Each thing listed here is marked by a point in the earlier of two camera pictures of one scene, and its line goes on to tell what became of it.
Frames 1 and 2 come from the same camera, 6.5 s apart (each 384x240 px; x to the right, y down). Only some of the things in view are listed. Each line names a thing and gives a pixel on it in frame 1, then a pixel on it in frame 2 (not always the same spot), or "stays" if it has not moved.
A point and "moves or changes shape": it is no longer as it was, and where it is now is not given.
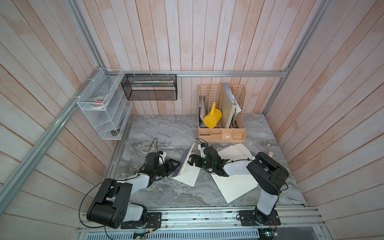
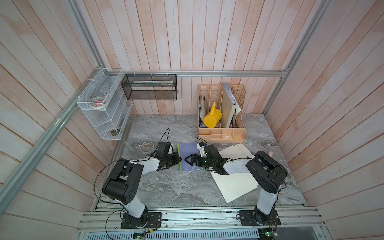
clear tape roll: x=147 y=146 stays
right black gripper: x=193 y=160 stays
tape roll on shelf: x=98 y=102 stays
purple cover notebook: x=184 y=172 moves or changes shape
